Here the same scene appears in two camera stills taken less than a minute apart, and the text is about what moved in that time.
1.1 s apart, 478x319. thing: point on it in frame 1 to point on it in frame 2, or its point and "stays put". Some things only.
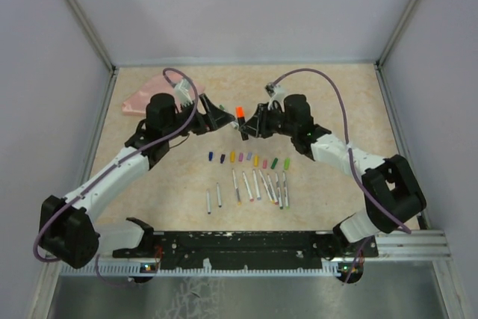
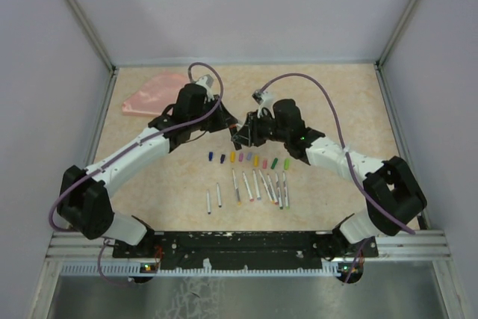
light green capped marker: (286, 196) stays put
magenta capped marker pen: (272, 190) stays put
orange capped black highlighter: (240, 113) to (233, 129)
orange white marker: (236, 187) stays put
